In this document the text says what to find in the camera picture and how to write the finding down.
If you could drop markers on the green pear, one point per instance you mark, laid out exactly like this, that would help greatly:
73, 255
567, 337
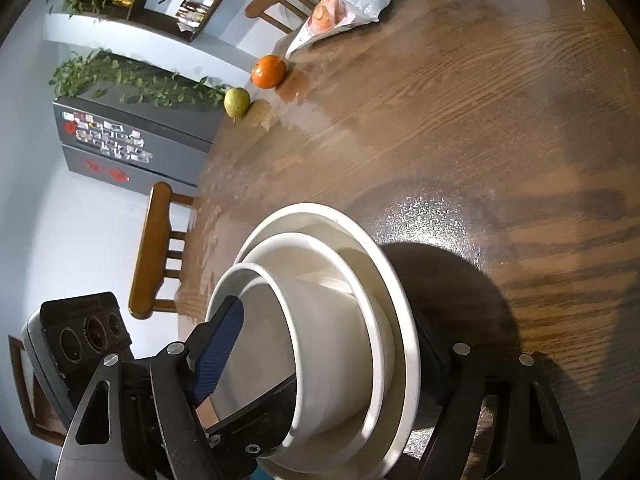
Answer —
236, 102

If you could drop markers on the orange fruit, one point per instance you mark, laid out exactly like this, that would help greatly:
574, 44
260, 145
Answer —
268, 71

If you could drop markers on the white straight-sided bowl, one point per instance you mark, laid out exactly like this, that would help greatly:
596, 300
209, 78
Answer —
330, 360

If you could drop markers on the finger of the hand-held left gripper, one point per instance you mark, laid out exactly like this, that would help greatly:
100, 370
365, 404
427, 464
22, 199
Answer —
250, 420

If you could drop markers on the cluster of fridge photos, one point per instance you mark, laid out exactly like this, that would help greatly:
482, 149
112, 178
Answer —
107, 137

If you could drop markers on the large beige bowl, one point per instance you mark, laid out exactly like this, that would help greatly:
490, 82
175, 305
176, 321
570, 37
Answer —
406, 360

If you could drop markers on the dark wooden wall shelf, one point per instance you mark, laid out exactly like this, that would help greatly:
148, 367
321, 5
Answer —
150, 16

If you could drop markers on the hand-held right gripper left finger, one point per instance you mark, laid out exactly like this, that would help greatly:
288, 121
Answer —
217, 350

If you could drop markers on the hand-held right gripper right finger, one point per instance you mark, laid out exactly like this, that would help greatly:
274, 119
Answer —
440, 370

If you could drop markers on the grey refrigerator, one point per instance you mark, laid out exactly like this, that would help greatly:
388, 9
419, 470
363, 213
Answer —
165, 130

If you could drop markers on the red paper decal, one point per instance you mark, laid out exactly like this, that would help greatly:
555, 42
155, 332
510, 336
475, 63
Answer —
92, 165

